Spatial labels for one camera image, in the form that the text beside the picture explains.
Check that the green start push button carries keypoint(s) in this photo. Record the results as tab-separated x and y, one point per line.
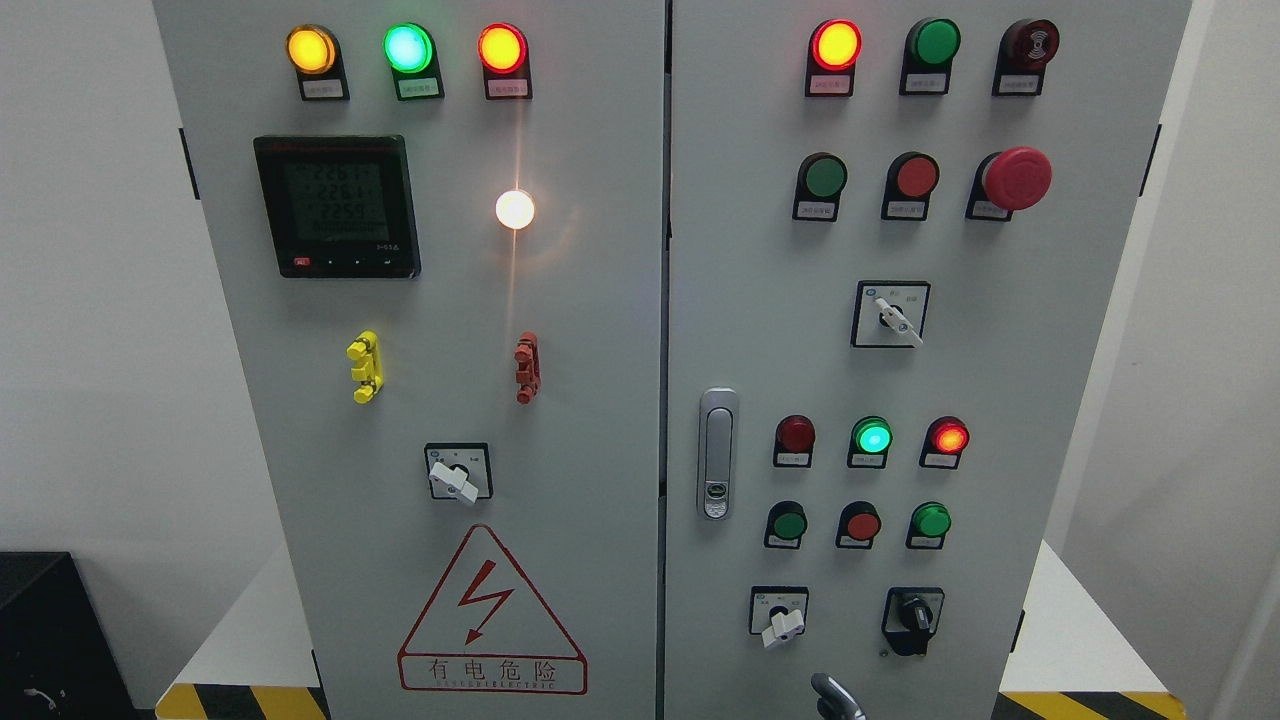
785	526

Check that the green push button upper row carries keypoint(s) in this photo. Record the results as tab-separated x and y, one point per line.
821	178

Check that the red push button lower row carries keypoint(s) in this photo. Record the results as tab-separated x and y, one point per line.
857	527

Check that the red push button row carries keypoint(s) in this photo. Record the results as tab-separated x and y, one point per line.
857	527
910	180

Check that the red push button upper row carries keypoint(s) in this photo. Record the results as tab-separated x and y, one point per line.
910	180

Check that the green push button lower right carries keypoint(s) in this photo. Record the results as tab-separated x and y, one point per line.
929	525

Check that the red emergency stop mushroom button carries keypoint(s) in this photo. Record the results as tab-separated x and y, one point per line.
1008	181

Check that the grey electrical control cabinet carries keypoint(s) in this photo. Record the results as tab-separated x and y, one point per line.
661	146

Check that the red terminal connector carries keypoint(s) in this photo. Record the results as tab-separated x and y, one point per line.
527	373

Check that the red indicator light middle left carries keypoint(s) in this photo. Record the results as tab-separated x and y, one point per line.
794	441

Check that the red indicator light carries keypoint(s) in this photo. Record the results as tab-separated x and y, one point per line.
794	441
944	443
504	52
833	49

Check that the white glowing indicator light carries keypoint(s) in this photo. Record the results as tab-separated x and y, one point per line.
515	209

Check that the green indicator light middle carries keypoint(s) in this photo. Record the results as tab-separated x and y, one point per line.
870	440

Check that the green indicator light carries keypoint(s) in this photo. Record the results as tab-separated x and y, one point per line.
929	48
870	440
413	61

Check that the yellow terminal connector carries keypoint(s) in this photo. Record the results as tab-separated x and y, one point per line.
366	370

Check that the red electrical hazard warning sticker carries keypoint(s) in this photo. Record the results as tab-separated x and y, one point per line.
486	628

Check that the red indicator light middle right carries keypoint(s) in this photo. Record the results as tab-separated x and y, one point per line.
944	443

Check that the black digital power meter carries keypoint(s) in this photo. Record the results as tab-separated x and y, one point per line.
339	206

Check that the red indicator light top left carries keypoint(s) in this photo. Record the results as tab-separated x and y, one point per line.
504	52

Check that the red indicator light top right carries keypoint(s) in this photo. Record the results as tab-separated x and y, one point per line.
833	49

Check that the green indicator light top left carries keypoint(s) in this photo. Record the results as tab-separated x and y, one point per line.
413	61

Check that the green indicator light top right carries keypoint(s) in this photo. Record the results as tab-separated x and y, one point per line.
929	48

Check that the yellow indicator light top left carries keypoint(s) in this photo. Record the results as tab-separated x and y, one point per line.
315	55

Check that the dark red buzzer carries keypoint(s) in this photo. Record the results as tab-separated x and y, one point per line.
1024	53

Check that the black box lower left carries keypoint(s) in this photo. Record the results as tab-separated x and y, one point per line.
55	661

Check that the silver cabinet door handle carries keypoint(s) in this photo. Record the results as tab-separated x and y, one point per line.
718	412

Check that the left door selector switch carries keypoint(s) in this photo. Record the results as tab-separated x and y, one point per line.
459	471

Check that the upper right selector switch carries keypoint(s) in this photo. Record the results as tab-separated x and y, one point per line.
890	314

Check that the lower white selector switch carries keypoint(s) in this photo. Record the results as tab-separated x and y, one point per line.
777	613

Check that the black rotary knob switch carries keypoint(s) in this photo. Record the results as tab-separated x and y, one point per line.
911	617

